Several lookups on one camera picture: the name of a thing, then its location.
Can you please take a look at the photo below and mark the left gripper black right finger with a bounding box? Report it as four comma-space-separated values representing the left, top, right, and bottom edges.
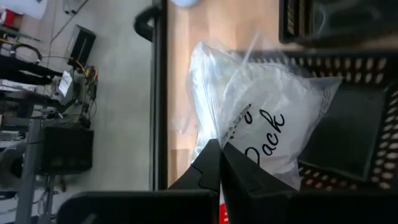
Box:
220, 141, 398, 224

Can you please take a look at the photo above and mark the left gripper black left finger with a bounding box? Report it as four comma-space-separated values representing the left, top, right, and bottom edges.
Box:
57, 139, 222, 224

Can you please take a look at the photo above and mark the clear bag with black lettering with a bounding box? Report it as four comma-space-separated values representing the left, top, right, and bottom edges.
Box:
217, 60, 343, 191

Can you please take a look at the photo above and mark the clear bag of cotton balls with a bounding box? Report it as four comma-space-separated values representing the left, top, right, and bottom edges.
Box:
185, 40, 259, 163

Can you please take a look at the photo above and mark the red plastic slotted basket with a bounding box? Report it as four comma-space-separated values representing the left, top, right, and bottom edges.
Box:
219, 183, 230, 224

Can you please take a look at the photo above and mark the black plastic slotted basket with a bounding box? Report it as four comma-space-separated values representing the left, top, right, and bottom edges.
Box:
279, 0, 398, 48
229, 49, 398, 191

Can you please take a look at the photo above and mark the large black floor box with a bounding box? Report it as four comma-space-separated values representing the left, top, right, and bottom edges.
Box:
39, 125, 95, 175

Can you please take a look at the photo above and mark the grey desk leg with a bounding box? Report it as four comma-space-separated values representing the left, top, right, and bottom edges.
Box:
14, 118, 44, 224

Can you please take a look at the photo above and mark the white paper tag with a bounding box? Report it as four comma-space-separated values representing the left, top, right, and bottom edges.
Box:
58, 70, 73, 96

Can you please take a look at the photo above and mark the black desk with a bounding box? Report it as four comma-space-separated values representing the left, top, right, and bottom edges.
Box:
0, 54, 63, 85

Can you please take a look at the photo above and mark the red box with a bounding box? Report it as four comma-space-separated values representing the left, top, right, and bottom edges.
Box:
0, 8, 17, 29

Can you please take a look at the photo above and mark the black metal table frame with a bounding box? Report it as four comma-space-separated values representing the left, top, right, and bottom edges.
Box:
133, 0, 169, 191

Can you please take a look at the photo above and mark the yellow floor cable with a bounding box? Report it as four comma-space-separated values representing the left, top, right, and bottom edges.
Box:
74, 58, 99, 82

